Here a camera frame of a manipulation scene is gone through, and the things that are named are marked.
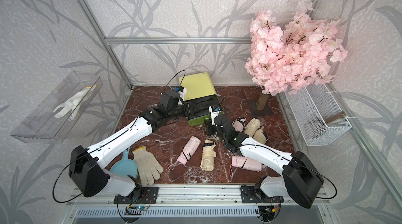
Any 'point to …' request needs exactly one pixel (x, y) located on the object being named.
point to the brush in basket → (320, 129)
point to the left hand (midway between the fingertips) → (196, 107)
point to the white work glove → (148, 167)
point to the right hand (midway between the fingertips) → (205, 119)
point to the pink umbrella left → (190, 148)
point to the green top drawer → (196, 110)
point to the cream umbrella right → (254, 129)
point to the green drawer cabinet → (200, 94)
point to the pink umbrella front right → (246, 163)
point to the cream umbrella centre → (209, 154)
